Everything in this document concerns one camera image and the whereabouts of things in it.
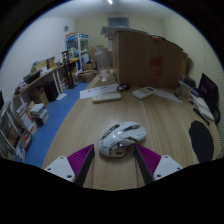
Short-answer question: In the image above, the clear plastic jar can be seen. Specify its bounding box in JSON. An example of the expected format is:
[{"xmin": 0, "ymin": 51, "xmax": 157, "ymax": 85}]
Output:
[{"xmin": 94, "ymin": 48, "xmax": 113, "ymax": 83}]

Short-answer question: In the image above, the black computer monitor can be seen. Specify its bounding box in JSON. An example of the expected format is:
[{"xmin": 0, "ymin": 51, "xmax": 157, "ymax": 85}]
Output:
[{"xmin": 197, "ymin": 72, "xmax": 220, "ymax": 108}]

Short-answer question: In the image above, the small cardboard box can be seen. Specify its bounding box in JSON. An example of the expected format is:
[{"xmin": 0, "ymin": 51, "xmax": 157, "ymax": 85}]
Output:
[{"xmin": 77, "ymin": 69, "xmax": 98, "ymax": 84}]

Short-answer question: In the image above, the black mouse pad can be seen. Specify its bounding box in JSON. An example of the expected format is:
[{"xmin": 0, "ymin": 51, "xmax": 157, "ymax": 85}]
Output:
[{"xmin": 188, "ymin": 120, "xmax": 215, "ymax": 164}]

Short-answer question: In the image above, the blue book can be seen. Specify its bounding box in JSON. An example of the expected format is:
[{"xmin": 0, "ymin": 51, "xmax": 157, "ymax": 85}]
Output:
[{"xmin": 178, "ymin": 80, "xmax": 200, "ymax": 99}]

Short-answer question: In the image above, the white remote with display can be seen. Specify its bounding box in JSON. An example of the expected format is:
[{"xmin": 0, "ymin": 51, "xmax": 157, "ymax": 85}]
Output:
[{"xmin": 131, "ymin": 86, "xmax": 156, "ymax": 101}]

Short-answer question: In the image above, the low rack with books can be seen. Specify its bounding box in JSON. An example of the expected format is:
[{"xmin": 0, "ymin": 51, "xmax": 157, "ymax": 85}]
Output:
[{"xmin": 0, "ymin": 89, "xmax": 51, "ymax": 164}]

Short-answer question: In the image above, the white paper sheet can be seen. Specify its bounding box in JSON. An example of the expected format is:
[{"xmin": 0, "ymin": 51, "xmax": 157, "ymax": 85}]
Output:
[
  {"xmin": 79, "ymin": 83, "xmax": 120, "ymax": 100},
  {"xmin": 153, "ymin": 88, "xmax": 184, "ymax": 105}
]

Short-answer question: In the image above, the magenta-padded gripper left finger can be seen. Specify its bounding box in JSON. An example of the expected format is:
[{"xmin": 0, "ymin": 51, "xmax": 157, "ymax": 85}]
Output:
[{"xmin": 43, "ymin": 143, "xmax": 96, "ymax": 188}]

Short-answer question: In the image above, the white gaming computer mouse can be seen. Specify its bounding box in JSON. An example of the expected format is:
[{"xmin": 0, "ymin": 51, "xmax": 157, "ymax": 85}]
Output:
[{"xmin": 98, "ymin": 121, "xmax": 148, "ymax": 158}]

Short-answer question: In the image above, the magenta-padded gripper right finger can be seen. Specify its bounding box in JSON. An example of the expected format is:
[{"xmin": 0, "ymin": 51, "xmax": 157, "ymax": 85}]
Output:
[{"xmin": 133, "ymin": 143, "xmax": 184, "ymax": 186}]

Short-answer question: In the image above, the large brown cardboard box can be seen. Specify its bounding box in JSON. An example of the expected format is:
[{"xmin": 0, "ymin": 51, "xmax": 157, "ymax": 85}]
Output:
[{"xmin": 112, "ymin": 29, "xmax": 188, "ymax": 90}]

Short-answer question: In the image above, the black pen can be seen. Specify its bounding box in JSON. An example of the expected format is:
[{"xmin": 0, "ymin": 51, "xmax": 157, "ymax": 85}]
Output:
[{"xmin": 192, "ymin": 107, "xmax": 211, "ymax": 126}]

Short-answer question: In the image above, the black coiled cable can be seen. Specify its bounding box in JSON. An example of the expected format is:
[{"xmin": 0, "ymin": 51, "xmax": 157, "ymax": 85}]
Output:
[{"xmin": 116, "ymin": 83, "xmax": 131, "ymax": 93}]

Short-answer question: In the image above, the blue and white display cabinet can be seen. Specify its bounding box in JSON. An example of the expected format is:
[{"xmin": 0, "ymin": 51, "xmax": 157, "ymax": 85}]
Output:
[{"xmin": 65, "ymin": 32, "xmax": 91, "ymax": 73}]

